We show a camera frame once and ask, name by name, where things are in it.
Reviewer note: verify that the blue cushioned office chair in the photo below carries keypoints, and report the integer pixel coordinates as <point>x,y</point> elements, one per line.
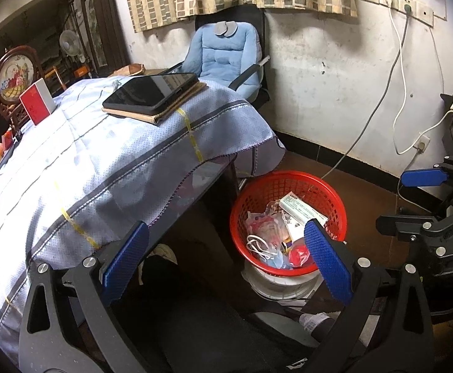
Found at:
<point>218,54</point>

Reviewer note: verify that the orange box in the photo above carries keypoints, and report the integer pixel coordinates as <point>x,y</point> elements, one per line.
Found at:
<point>82,72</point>

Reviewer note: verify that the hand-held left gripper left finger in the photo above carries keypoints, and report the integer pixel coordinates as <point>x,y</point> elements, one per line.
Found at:
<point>127,258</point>

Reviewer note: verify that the person's black trousers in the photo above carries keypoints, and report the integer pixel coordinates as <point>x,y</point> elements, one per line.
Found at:
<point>160,281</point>

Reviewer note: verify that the small white socket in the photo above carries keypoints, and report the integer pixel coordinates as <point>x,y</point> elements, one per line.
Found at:
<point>422,144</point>

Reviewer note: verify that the black tablet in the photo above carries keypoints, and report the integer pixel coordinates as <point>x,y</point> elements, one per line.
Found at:
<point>149,91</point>

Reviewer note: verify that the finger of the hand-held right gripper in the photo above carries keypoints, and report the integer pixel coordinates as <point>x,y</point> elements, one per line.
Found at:
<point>405,227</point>
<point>424,176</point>

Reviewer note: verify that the blue face mask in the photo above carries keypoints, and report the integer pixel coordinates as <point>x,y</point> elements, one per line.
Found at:
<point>275,260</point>

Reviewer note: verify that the white electric fan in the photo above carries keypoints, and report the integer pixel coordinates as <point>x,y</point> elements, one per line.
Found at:
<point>69,42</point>

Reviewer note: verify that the trash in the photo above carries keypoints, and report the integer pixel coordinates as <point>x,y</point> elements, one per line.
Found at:
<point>265,223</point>

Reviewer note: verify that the round framed embroidery screen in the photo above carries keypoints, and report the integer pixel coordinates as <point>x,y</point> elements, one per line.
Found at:
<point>15,77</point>

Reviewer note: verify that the white bucket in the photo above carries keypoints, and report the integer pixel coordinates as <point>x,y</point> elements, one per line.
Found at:
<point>281,285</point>

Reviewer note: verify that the brown notebook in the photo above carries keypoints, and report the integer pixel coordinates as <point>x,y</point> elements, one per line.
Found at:
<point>172,113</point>

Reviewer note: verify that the red plastic wrapper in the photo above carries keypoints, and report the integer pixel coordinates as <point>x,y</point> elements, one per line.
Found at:
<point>299,256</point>

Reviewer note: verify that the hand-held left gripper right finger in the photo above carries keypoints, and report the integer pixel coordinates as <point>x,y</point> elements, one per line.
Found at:
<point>327,260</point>

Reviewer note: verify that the blue striped tablecloth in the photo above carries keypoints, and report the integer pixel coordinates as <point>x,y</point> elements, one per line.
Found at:
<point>94,155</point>

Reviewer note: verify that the red candy packet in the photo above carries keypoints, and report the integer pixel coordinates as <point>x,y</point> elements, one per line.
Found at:
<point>12,140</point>

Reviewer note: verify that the dark framed painting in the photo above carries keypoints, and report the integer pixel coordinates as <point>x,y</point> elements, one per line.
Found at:
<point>94,27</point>

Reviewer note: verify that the wooden side table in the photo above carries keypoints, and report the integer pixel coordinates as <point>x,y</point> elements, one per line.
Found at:
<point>154,72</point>

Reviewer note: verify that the red and white box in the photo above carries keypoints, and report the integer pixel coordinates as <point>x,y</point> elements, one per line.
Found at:
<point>36,105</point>

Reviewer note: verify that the red plastic basket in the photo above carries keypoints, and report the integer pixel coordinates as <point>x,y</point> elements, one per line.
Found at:
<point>265,186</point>

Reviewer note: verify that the blue-rimmed fruit plate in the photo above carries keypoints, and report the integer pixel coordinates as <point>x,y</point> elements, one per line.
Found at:
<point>8,154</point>

